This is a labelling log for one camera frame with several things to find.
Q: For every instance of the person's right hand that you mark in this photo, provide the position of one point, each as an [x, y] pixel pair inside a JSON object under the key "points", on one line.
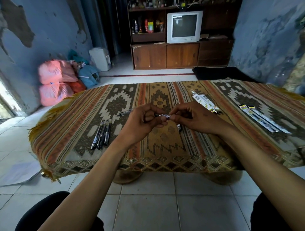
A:
{"points": [[205, 121]]}

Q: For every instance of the person's left hand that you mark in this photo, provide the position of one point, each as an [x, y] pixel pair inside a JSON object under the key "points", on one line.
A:
{"points": [[135, 125]]}

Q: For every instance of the person's right thumb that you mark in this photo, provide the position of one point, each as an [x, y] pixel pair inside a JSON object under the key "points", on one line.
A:
{"points": [[178, 118]]}

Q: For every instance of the person's left thumb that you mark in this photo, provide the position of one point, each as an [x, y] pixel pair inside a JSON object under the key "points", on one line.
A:
{"points": [[160, 121]]}

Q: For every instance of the clear barrel pen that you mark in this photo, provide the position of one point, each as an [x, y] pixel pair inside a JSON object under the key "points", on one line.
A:
{"points": [[164, 116]]}

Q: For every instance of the person's left forearm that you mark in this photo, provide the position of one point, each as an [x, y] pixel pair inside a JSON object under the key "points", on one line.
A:
{"points": [[95, 180]]}

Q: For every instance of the person's right forearm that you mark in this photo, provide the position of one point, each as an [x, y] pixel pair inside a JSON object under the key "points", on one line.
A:
{"points": [[262, 171]]}

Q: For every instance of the small pen cap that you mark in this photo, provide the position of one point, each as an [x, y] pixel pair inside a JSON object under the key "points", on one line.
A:
{"points": [[179, 127]]}

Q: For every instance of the patterned woven table cloth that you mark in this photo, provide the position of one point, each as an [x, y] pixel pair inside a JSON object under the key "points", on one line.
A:
{"points": [[166, 147]]}

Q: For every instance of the pen refill packet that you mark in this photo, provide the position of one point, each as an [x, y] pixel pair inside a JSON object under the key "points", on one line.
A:
{"points": [[206, 101], [274, 122], [258, 119]]}

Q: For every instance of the black pen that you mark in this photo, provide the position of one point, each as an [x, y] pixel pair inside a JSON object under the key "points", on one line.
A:
{"points": [[107, 134], [97, 136], [102, 135]]}

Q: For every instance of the brown wooden cabinet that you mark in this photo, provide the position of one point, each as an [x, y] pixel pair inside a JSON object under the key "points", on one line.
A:
{"points": [[181, 52]]}

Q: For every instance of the blue plastic bag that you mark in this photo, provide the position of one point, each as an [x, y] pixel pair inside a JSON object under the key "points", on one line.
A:
{"points": [[88, 75]]}

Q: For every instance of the white plastic box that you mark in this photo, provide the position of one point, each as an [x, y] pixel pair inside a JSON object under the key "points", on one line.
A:
{"points": [[100, 59]]}

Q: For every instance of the orange plastic bag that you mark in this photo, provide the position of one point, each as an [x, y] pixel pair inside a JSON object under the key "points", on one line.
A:
{"points": [[77, 86]]}

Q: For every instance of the white tube television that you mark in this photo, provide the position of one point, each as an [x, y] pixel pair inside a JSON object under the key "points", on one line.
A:
{"points": [[184, 26]]}

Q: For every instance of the glass jar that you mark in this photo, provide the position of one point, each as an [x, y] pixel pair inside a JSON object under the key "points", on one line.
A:
{"points": [[161, 27]]}

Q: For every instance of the yellow green packet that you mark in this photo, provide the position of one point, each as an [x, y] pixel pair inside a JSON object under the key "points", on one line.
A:
{"points": [[150, 27]]}

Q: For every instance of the red packet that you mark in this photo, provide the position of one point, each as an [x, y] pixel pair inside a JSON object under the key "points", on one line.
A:
{"points": [[146, 25]]}

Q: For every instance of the dark bottle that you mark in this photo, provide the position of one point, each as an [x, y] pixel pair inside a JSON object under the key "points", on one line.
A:
{"points": [[136, 26]]}

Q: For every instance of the teal cloth bundle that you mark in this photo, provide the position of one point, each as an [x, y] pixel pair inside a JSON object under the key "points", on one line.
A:
{"points": [[75, 57]]}

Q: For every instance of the pink plastic bag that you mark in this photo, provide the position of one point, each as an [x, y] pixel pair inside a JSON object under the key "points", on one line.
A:
{"points": [[56, 71], [53, 93]]}

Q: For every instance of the person's right leg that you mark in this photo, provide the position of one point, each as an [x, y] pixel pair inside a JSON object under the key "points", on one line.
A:
{"points": [[266, 214]]}

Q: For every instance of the person's leg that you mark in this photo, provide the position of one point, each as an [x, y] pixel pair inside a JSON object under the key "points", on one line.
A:
{"points": [[266, 214], [47, 214]]}

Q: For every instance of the person's left leg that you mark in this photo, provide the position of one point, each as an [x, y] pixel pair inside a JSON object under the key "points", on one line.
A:
{"points": [[47, 214]]}

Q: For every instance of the white paper sheet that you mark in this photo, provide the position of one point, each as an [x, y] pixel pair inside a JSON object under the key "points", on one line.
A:
{"points": [[20, 173]]}

